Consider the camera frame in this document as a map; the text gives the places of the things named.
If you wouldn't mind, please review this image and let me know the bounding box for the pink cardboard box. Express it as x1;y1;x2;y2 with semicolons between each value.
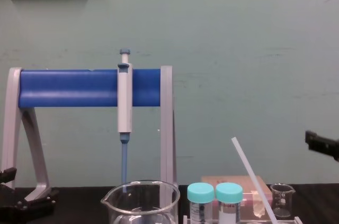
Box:
201;174;274;220

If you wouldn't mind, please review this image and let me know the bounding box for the clear plastic vial rack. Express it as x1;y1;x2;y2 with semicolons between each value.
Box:
182;214;303;224

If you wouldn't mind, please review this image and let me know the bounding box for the white stirring rod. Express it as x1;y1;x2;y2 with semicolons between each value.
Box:
230;137;281;224

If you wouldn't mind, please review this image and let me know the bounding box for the small clear glass beaker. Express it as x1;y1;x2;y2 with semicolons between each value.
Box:
270;183;296;218

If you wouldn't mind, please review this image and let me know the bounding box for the beige tape strip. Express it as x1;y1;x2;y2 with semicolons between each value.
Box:
250;189;266;219

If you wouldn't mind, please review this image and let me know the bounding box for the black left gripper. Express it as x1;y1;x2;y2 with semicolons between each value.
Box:
0;167;60;214

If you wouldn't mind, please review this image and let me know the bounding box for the grey and blue pipette stand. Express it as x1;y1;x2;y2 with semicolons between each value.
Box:
0;66;179;204

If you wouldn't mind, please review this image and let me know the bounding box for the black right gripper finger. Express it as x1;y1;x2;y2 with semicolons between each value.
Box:
305;130;339;162

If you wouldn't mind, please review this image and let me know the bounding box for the vial with teal cap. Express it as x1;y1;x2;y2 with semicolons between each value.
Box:
215;182;244;224
186;182;215;224

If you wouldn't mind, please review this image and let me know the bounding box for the large clear glass beaker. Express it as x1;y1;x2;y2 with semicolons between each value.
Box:
100;180;182;224

